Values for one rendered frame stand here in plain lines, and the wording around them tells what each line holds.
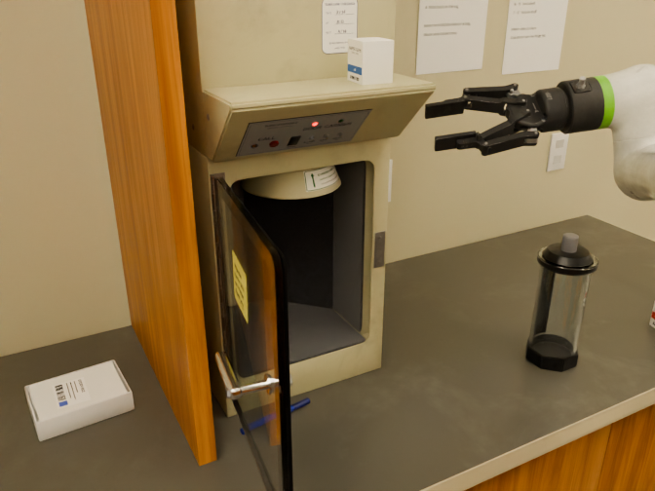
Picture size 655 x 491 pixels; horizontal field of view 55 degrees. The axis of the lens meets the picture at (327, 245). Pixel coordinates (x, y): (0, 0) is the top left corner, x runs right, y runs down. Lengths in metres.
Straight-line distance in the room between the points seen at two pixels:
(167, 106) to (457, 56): 1.02
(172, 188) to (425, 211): 1.03
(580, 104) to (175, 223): 0.70
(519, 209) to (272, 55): 1.20
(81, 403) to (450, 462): 0.63
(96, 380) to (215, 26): 0.67
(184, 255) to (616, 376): 0.87
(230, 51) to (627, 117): 0.68
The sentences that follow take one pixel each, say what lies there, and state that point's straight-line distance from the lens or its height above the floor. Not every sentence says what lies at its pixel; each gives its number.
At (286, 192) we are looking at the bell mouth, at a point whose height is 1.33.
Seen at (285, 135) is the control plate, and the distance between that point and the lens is 0.91.
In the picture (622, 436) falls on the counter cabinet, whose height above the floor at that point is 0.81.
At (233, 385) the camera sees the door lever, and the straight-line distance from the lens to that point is 0.78.
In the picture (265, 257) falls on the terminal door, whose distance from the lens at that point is 0.69.
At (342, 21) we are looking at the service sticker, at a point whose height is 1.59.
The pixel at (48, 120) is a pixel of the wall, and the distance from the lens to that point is 1.33.
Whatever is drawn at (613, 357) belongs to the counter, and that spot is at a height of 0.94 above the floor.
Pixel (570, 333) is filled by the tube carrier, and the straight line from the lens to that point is 1.30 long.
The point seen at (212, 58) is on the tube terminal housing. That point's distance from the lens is 0.92.
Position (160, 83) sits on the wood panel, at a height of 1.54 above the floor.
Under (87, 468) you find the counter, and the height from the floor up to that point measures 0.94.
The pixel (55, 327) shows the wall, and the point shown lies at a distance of 1.48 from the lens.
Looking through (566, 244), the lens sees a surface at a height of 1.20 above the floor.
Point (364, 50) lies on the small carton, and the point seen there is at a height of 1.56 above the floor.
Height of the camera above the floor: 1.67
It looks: 24 degrees down
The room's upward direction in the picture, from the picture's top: straight up
